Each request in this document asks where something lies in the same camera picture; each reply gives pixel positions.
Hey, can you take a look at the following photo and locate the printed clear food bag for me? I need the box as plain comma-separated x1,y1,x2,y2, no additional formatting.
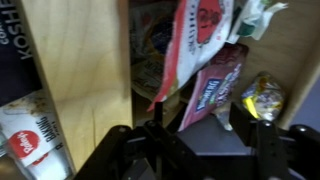
129,0,181,102

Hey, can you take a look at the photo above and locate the black kosher salt box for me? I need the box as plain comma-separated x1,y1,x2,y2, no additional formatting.
0,0,44,108

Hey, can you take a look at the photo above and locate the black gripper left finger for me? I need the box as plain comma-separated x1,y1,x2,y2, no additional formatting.
73,101,175,180

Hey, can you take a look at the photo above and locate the white baking container red label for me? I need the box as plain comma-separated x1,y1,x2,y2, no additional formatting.
0,88,75,180

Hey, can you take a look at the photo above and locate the magenta snack packet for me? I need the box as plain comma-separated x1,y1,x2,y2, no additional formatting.
177,42,251,132

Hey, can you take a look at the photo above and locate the green and white packet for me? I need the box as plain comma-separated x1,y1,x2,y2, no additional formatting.
226,0,290,45

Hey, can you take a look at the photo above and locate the white and red packet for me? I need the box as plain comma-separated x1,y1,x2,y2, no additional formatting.
146,0,235,113

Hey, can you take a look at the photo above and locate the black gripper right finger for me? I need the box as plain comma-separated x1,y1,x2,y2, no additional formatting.
228,101,320,180

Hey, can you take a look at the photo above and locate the clear candy bag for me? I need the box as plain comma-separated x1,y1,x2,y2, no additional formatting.
240,71,286,122

